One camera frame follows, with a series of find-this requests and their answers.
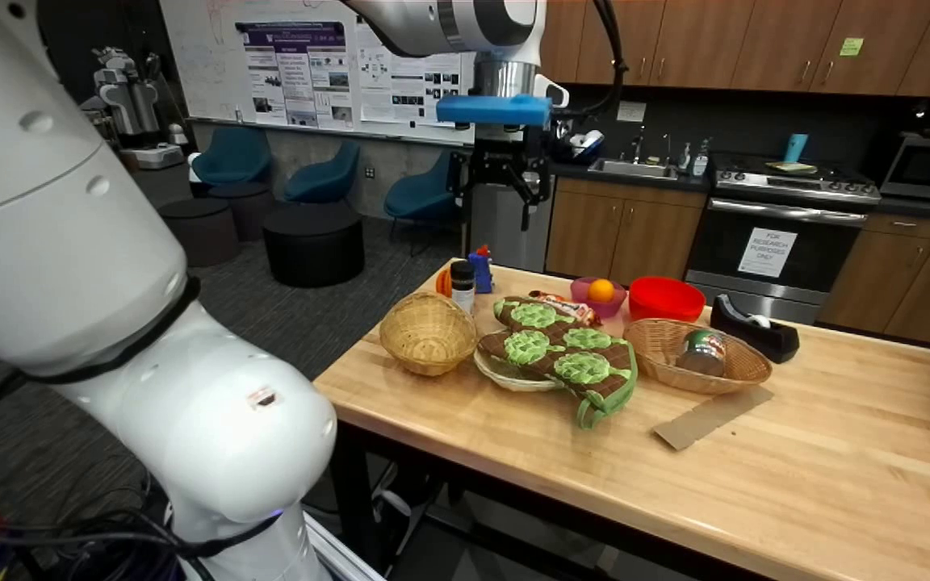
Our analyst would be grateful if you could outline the tap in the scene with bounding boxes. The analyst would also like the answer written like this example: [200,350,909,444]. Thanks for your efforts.
[629,125,673,165]

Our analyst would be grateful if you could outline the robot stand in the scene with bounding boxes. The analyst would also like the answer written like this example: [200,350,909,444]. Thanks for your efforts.
[302,512,389,581]

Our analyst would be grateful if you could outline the brown cardboard strip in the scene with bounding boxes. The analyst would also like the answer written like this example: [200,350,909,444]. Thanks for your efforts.
[651,385,775,452]

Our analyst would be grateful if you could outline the black tape dispenser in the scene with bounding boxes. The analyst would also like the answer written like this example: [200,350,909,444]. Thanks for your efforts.
[709,293,801,365]

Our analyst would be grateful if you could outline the purple poster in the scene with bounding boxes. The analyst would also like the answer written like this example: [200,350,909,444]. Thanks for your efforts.
[235,21,355,131]

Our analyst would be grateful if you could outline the blue bottle with red cap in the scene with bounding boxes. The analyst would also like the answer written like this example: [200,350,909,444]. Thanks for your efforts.
[468,245,496,295]

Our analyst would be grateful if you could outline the wooden base cabinet with drawers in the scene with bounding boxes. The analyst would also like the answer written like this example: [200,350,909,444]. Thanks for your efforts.
[817,211,930,350]

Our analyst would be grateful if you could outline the row of upper wooden cabinets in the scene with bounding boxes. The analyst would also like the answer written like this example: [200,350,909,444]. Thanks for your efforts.
[540,0,930,100]

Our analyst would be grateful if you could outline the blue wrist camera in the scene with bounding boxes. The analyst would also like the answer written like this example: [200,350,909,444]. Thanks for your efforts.
[436,94,554,129]

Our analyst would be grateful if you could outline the jar with green label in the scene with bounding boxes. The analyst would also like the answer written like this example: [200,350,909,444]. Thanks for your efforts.
[674,328,729,378]

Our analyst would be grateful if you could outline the steel stove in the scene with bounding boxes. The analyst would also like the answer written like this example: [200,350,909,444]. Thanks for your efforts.
[685,152,883,325]

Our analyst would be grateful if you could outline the steel sink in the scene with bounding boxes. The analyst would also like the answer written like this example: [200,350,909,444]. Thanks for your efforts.
[587,157,681,181]

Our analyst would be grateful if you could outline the dish rack with dishes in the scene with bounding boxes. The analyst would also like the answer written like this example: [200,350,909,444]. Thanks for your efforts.
[554,127,606,167]

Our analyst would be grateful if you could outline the oval wicker basket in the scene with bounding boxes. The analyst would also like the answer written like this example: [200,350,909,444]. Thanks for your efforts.
[622,318,773,395]

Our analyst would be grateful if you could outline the orange snack packet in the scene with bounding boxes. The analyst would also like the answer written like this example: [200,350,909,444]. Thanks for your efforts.
[527,290,602,328]

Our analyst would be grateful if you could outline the pink bowl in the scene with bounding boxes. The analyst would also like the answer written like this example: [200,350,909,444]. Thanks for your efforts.
[569,276,628,320]

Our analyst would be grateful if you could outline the red bowl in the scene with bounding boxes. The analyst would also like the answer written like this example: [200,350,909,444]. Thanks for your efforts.
[628,276,707,324]

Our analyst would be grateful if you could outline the round wicker basket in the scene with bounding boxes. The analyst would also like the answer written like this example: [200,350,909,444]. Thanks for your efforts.
[379,291,479,378]

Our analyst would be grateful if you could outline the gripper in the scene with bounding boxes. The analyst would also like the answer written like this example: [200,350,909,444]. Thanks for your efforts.
[447,126,554,232]

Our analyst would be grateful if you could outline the white poster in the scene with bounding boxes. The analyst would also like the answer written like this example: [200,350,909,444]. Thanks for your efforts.
[354,23,467,127]

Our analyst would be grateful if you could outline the tangle of black cables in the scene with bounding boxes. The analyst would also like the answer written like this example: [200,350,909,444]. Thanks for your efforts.
[0,452,199,581]

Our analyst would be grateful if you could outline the grey robot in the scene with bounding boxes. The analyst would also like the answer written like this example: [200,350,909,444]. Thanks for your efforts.
[79,46,190,171]

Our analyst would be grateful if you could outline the pair of soap bottles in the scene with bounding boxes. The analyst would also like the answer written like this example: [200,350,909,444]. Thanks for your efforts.
[677,138,712,178]

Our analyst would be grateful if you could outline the teal chair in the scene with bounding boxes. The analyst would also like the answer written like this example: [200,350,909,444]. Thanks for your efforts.
[189,126,274,194]
[283,140,362,205]
[383,148,464,257]

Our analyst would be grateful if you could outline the brown and green oven mitt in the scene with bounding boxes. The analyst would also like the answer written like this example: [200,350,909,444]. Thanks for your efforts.
[476,296,639,431]

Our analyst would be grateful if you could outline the spice bottle with black lid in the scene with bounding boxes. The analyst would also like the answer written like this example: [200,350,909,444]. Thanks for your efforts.
[449,259,477,316]

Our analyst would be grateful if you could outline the steel trash can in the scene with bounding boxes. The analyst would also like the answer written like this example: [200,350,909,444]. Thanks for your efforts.
[465,179,553,274]

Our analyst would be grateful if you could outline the white woven plate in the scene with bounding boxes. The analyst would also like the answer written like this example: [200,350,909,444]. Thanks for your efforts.
[473,349,564,394]

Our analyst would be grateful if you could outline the group of dark round ottomans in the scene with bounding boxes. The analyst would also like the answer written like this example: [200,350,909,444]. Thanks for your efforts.
[157,181,367,289]

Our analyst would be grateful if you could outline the white paper sign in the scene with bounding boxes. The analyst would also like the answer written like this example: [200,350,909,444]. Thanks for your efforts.
[737,227,799,280]

